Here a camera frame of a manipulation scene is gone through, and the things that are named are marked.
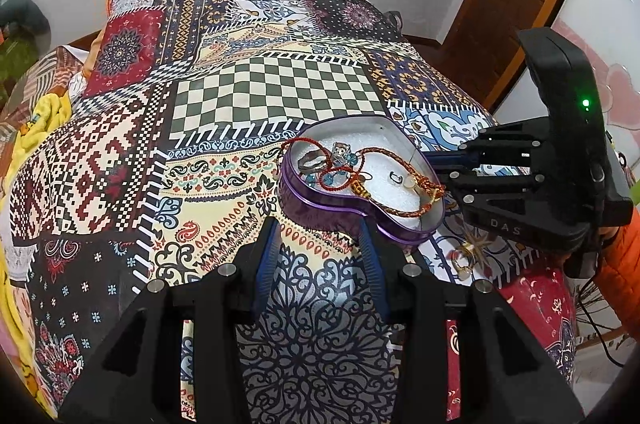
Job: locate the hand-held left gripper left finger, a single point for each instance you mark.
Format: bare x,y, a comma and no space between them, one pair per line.
265,264

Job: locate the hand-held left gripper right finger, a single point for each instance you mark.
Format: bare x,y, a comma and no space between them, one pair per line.
371,264

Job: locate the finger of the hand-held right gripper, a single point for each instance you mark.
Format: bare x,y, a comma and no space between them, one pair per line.
505,146
500,184

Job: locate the purple heart-shaped box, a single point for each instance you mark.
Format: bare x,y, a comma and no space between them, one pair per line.
395,204

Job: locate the silver charm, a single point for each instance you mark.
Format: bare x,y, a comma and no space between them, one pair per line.
341,151

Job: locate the person's right forearm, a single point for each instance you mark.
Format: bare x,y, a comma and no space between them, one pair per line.
622,269

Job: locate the grey bag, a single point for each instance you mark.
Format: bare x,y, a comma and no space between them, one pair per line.
395,23

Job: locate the patchwork patterned blanket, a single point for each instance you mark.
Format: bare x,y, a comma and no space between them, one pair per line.
250,93

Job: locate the yellow cloth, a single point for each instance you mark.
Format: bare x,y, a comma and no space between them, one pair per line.
45,113

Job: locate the striped orange blanket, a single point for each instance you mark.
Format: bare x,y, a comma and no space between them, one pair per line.
45,73

